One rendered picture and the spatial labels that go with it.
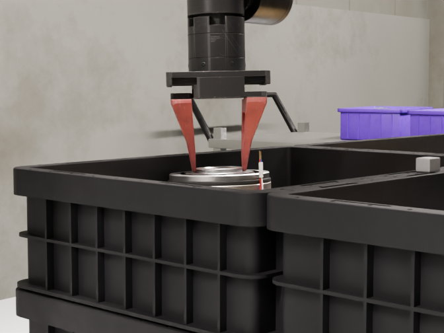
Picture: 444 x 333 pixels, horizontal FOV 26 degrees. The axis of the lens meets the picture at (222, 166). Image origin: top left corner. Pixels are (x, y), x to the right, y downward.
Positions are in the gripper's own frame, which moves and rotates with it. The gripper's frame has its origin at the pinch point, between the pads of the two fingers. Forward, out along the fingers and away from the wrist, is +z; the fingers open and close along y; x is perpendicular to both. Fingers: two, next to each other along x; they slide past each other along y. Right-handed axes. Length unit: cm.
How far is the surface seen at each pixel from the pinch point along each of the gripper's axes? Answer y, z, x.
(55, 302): 14.9, 10.9, 14.4
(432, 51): -120, -31, -361
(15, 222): 49, 25, -173
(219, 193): 1.3, 0.5, 28.7
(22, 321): 24.4, 21.2, -26.3
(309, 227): -4.3, 2.4, 34.4
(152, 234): 6.2, 4.1, 22.9
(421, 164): -16.5, -0.4, 16.1
